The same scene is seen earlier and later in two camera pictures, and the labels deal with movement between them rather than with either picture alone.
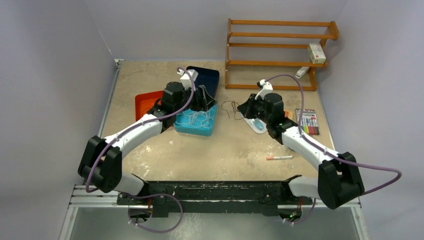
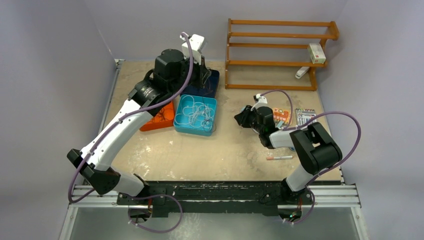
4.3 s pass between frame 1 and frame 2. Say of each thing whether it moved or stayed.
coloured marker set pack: stayed
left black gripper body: moved
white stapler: stayed
